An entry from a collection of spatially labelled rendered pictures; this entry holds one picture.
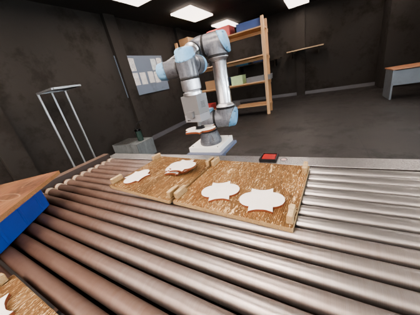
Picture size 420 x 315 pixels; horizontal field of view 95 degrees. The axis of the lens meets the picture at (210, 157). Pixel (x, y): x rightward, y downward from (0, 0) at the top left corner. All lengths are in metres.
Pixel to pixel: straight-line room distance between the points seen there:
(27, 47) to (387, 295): 4.77
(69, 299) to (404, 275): 0.69
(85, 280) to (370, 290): 0.61
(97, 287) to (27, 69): 4.19
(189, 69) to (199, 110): 0.15
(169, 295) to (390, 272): 0.44
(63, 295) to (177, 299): 0.29
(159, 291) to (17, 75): 4.23
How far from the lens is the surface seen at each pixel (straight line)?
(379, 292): 0.51
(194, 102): 0.77
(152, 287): 0.53
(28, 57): 4.62
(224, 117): 1.22
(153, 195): 0.81
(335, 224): 0.61
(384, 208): 0.70
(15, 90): 4.42
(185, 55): 0.78
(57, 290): 0.68
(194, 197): 0.71
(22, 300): 0.70
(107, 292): 0.58
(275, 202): 0.62
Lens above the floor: 1.32
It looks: 22 degrees down
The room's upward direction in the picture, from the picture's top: 12 degrees counter-clockwise
